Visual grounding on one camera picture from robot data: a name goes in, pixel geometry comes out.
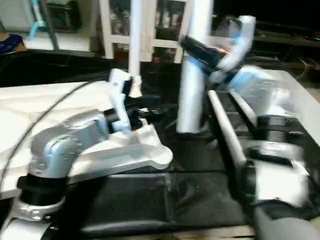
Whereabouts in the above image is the white glass door cabinet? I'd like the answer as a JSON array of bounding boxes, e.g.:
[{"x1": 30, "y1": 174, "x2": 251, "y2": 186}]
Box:
[{"x1": 98, "y1": 0, "x2": 193, "y2": 63}]

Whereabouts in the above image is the grey vertical metal pole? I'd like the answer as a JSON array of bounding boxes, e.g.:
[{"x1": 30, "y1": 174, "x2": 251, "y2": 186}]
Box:
[{"x1": 40, "y1": 0, "x2": 60, "y2": 51}]

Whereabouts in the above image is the light blue plastic object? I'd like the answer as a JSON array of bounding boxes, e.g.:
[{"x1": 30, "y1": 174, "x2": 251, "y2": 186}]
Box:
[{"x1": 27, "y1": 0, "x2": 46, "y2": 41}]

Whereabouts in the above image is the white plastic table top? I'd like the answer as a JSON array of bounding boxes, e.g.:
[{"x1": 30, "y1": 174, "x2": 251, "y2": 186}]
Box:
[{"x1": 0, "y1": 80, "x2": 174, "y2": 198}]

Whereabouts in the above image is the brown cardboard box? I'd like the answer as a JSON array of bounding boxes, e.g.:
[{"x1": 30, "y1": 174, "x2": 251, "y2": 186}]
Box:
[{"x1": 0, "y1": 34, "x2": 26, "y2": 53}]

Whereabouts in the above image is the white flat board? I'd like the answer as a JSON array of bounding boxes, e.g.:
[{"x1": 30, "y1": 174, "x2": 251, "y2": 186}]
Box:
[{"x1": 285, "y1": 70, "x2": 320, "y2": 132}]

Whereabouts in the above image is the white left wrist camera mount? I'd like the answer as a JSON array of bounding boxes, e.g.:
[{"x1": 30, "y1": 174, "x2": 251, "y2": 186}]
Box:
[{"x1": 106, "y1": 68, "x2": 135, "y2": 135}]

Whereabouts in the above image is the black work mat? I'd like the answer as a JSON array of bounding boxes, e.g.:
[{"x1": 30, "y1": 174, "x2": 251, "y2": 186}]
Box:
[{"x1": 0, "y1": 47, "x2": 320, "y2": 236}]

